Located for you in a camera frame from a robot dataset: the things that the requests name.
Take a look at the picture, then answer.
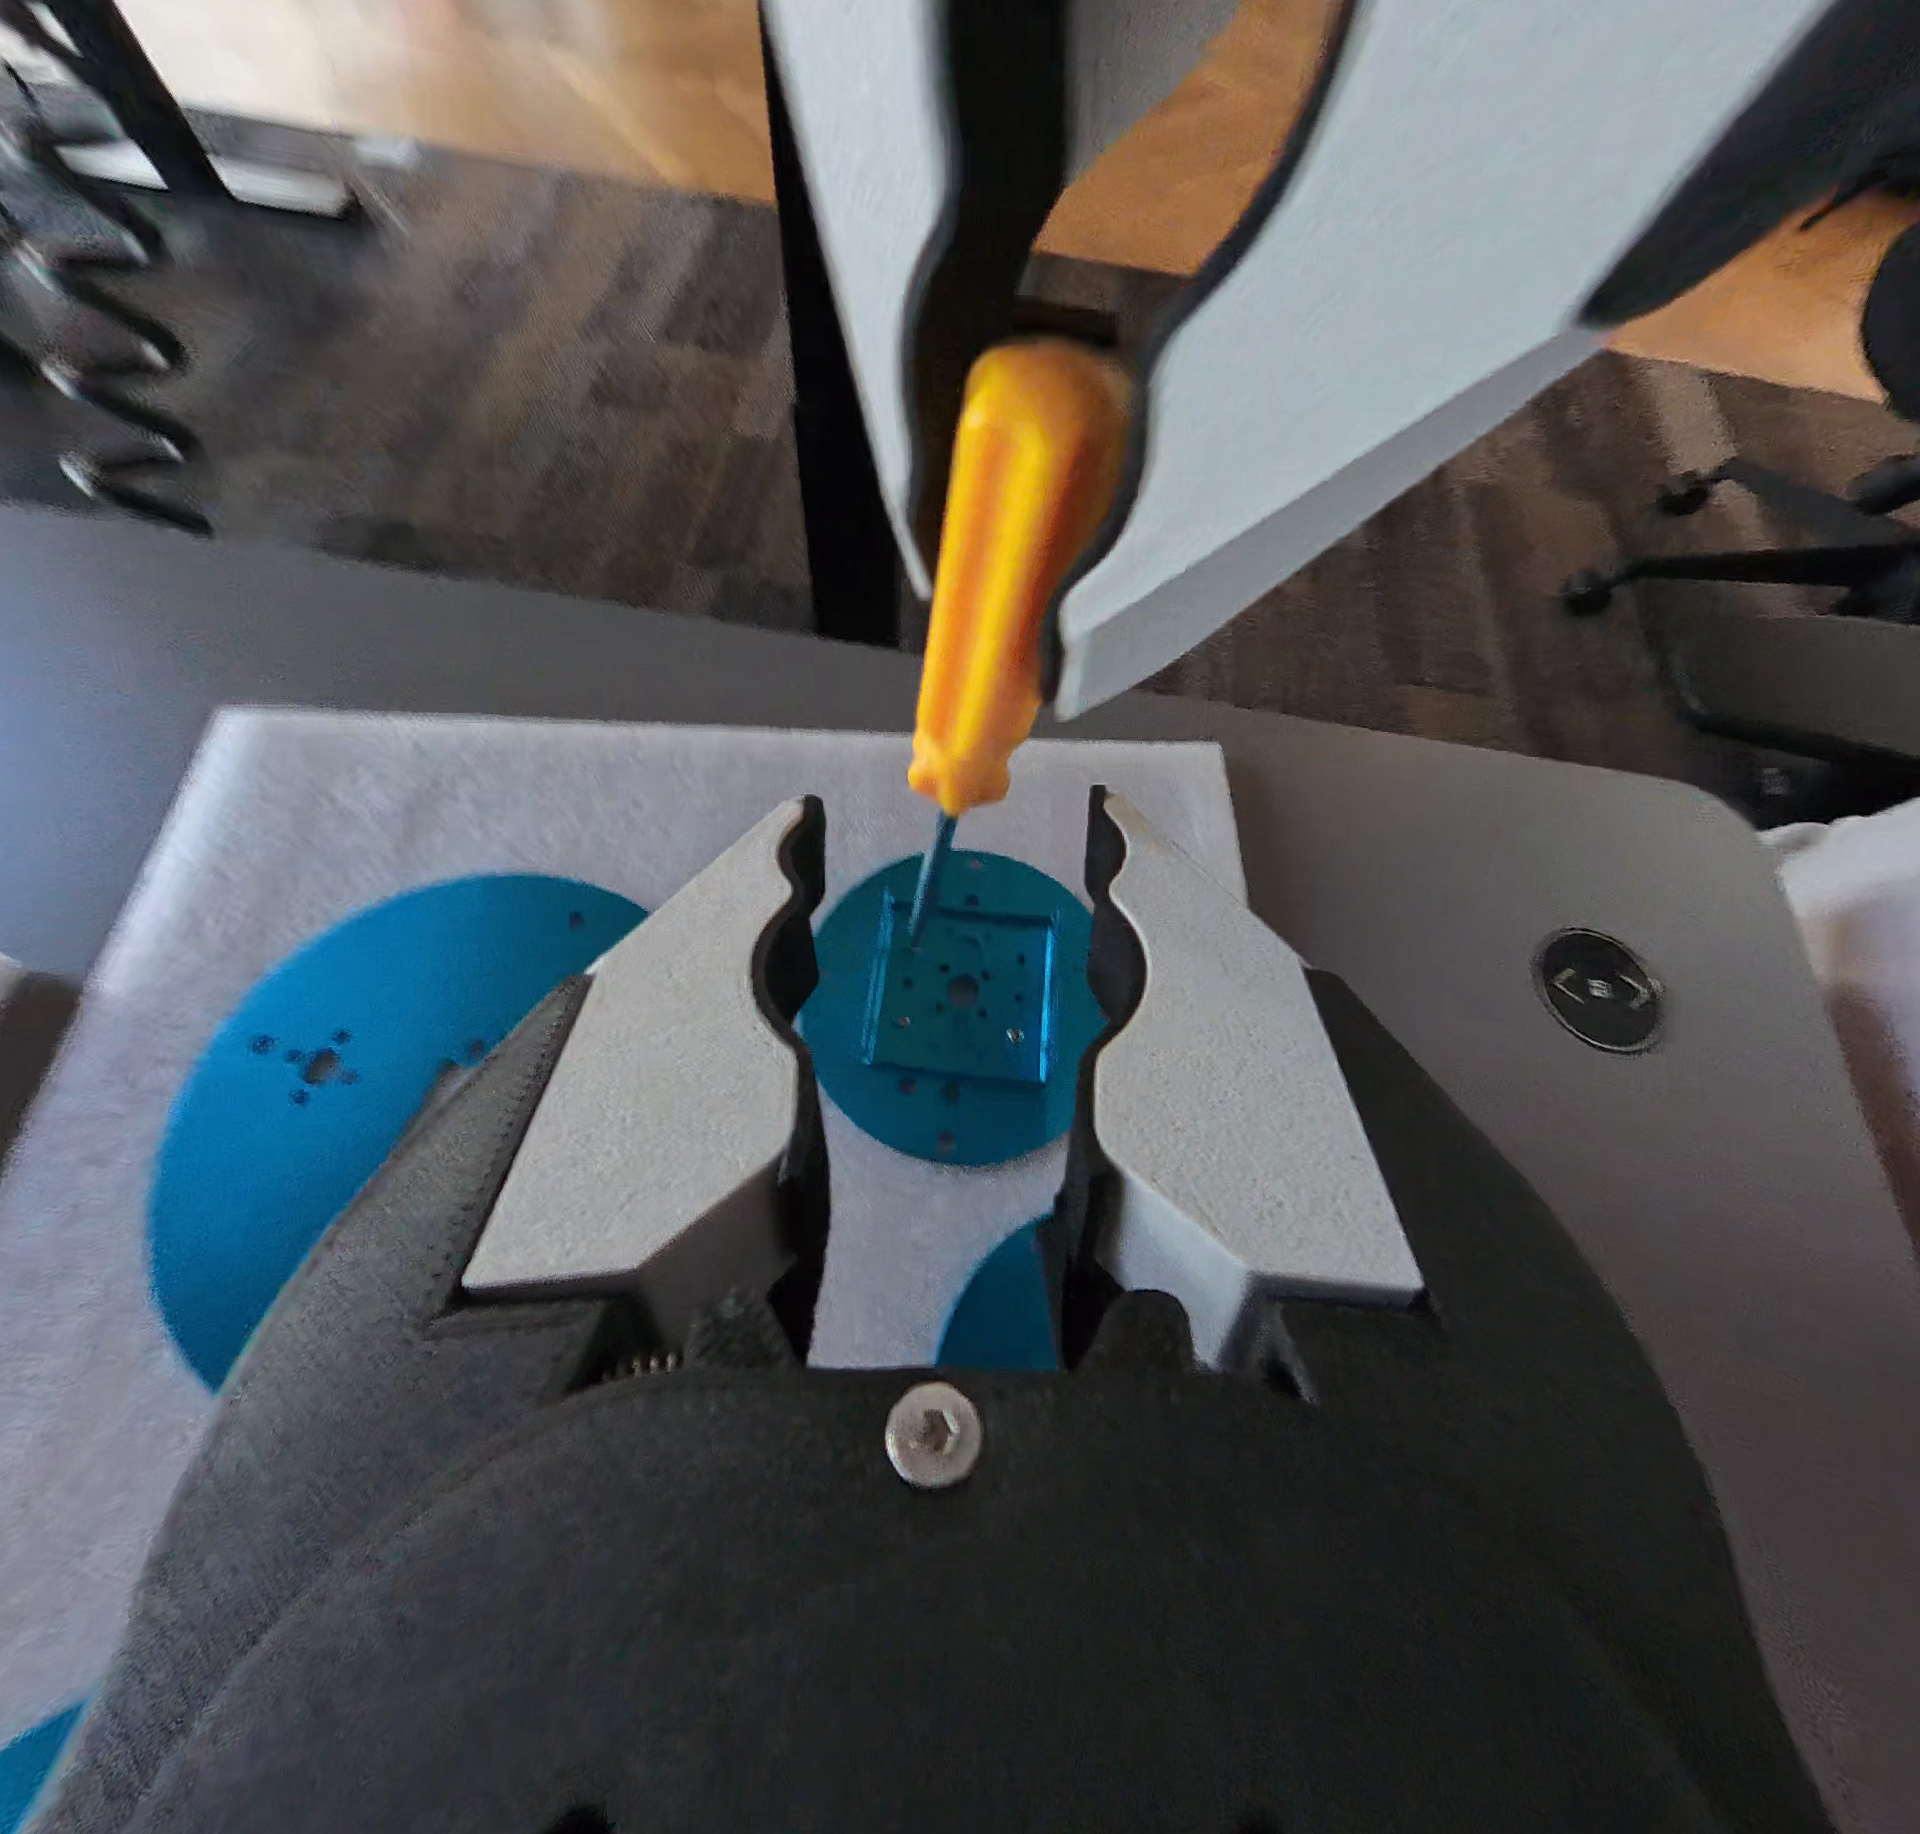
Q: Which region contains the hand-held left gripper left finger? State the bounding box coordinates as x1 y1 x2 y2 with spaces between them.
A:
464 796 830 1362

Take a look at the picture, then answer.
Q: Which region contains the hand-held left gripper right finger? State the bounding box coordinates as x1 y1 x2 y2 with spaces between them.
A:
1063 785 1428 1373

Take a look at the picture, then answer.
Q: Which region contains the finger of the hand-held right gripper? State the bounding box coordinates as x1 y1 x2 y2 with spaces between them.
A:
749 0 992 606
1050 0 1898 723

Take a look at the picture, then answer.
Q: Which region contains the small blue round plate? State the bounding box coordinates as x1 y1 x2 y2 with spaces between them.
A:
800 849 1115 1163

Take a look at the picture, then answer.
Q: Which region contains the blue metal bracket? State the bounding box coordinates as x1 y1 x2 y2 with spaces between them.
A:
859 888 1063 1093

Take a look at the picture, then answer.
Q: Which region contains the yellow handled screwdriver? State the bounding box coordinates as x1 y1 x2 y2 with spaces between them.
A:
904 338 1139 967

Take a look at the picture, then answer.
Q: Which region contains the dark grey desk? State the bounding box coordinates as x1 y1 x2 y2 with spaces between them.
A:
0 504 1920 1834

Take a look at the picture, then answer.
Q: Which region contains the round desk control panel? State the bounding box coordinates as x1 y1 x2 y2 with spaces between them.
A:
1530 926 1669 1057

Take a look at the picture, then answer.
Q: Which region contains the black desk column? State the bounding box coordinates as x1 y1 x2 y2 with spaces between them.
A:
767 190 938 654

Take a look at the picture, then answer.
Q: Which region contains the white foam sheet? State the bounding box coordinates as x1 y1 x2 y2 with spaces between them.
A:
0 706 1253 1791

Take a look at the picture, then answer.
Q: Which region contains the teal disc with rectangular hole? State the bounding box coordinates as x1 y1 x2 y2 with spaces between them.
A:
149 873 658 1393

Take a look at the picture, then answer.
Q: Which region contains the black office chair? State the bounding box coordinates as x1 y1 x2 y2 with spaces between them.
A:
1562 221 1920 817

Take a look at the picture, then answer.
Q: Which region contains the white cloth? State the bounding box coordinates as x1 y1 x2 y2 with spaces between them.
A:
1770 800 1920 1116

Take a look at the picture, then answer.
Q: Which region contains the thick black coiled cable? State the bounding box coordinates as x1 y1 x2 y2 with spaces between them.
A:
0 0 219 538

